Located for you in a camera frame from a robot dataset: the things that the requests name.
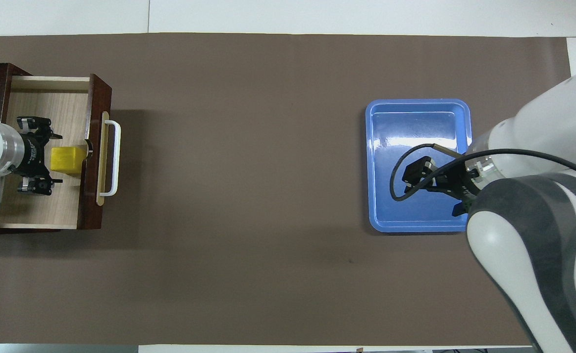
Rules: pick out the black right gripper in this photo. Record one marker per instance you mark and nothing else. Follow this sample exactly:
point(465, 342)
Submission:
point(452, 179)

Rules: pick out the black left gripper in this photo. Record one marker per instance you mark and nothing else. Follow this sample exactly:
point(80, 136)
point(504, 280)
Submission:
point(35, 154)

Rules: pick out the yellow cube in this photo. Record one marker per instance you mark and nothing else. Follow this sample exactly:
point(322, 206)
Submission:
point(66, 161)

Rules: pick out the wooden drawer with dark front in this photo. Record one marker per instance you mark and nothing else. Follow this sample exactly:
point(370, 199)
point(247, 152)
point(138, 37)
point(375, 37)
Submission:
point(47, 103)

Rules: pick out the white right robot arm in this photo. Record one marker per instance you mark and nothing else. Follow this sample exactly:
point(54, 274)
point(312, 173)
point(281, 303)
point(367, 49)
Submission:
point(538, 235)

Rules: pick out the blue plastic tray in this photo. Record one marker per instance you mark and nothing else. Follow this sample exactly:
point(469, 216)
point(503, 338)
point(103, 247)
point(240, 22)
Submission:
point(415, 122)

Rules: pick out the brown table mat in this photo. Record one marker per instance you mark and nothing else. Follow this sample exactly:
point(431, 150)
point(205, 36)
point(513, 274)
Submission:
point(248, 196)

